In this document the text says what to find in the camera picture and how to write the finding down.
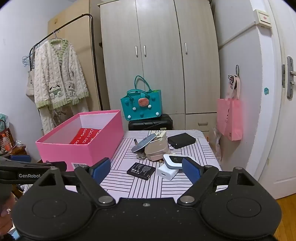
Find black suitcase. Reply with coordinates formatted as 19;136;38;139
128;113;173;131

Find black battery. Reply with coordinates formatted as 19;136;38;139
127;162;156;181

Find white charger block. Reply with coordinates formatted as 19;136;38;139
157;163;179;181

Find pink shopping bag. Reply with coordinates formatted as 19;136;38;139
216;75;243;141

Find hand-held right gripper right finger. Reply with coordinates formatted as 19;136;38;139
177;157;260;207

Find green patterned pack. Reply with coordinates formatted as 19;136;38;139
0;113;9;133

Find blue wire hangers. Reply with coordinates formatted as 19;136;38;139
22;54;35;67

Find pink cardboard box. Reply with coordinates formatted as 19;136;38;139
35;110;124;172

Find black hair ties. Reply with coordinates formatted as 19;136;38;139
228;65;241;91

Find white knit cardigan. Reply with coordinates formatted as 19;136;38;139
34;38;90;135

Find orange drink bottle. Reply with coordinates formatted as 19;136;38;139
1;134;12;153

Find grey wooden wardrobe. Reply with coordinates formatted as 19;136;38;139
100;0;221;132

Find cream hair claw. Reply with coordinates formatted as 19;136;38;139
151;130;167;141

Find red glasses-print cloth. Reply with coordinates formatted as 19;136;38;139
69;127;102;146

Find white wall box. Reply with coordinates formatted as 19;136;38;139
253;9;273;28

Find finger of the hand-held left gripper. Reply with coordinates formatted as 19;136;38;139
0;157;68;172
5;154;32;163

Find black clothes rack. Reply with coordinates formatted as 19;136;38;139
30;13;103;112

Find black power bank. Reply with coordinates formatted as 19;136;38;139
167;133;196;149

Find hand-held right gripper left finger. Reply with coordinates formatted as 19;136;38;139
32;158;116;208

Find metal door handle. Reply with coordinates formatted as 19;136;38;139
282;56;296;100

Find clear plastic bag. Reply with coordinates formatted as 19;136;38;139
213;127;223;163

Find white and black pocket router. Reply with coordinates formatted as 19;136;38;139
162;153;191;173

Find blue grey sock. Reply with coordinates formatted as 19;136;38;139
131;134;160;153

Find teal felt tote bag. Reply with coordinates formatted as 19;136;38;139
120;75;162;121

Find canvas tote bag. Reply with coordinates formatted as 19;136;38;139
25;70;36;101

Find pink rounded case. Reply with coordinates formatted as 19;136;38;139
144;138;171;161

